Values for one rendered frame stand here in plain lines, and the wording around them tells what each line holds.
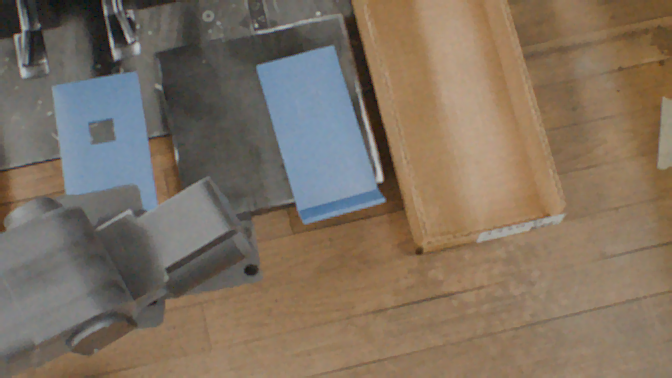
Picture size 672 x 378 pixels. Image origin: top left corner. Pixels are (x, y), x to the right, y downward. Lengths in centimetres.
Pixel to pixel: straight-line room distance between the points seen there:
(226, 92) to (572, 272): 34
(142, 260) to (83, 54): 42
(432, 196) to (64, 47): 35
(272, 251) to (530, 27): 31
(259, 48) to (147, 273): 40
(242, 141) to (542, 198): 26
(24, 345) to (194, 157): 42
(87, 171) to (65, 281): 32
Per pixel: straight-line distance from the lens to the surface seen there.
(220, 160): 110
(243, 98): 112
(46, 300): 72
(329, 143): 110
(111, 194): 90
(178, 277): 80
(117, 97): 106
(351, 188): 109
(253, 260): 86
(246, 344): 109
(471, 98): 114
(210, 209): 77
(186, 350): 109
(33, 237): 73
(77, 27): 118
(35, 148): 115
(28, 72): 108
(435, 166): 112
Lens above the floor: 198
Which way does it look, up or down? 75 degrees down
